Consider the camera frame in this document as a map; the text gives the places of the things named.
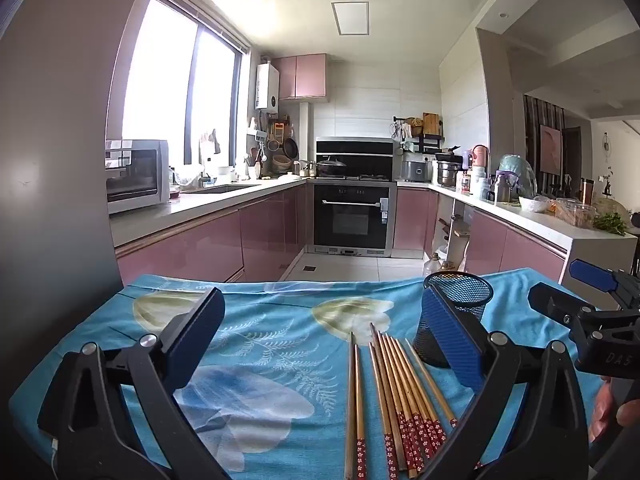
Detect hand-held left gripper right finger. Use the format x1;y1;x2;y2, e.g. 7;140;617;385
420;287;593;480

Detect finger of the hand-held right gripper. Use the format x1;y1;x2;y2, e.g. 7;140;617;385
569;258;640;311
528;282;601;332

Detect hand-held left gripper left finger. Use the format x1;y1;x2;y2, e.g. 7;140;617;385
37;287;226;480

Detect black mesh utensil holder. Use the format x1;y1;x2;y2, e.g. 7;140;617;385
412;271;495;368

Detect bunch of wooden chopsticks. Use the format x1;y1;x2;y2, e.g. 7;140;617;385
344;322;483;480

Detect person's right hand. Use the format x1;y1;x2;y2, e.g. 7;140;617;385
589;375;640;443

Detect green leafy herbs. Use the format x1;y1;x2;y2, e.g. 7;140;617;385
595;212;628;236

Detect pink base cabinets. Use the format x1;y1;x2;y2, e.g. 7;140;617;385
114;180;308;286
392;187;568;281

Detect clear plastic container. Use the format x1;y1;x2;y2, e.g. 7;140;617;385
554;198;597;228

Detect blue floral tablecloth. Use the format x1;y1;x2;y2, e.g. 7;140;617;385
10;269;608;480

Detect steel mug with purple lid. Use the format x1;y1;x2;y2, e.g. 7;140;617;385
494;170;516;204

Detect green plastic bag cover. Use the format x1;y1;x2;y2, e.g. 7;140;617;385
497;154;538;198

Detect white kitchen countertop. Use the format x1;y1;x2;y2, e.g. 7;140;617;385
107;176;640;296

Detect kitchen sink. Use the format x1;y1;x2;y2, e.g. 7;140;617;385
187;183;261;195

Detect black built-in oven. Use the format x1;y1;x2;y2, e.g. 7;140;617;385
306;180;398;257

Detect stainless steel pot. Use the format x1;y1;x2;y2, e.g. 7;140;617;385
436;154;463;188

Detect white microwave oven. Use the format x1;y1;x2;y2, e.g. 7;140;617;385
105;139;171;215

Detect silver rice cooker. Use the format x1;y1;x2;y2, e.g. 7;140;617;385
401;156;433;183

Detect black wok with lid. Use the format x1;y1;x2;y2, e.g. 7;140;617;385
316;156;348;178

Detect black range hood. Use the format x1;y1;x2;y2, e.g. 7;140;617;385
315;137;394;179

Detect large kitchen window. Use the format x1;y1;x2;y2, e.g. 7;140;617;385
122;0;251;166

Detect square ceiling light panel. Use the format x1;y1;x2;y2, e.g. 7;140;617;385
331;2;371;37

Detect framed wall picture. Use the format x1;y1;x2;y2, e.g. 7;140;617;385
539;124;563;175

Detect black wall rack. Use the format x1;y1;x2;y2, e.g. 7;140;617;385
392;112;446;153

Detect white wall water heater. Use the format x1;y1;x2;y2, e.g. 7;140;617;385
256;63;280;113

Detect pink wall cabinet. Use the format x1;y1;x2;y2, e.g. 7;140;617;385
271;53;327;101

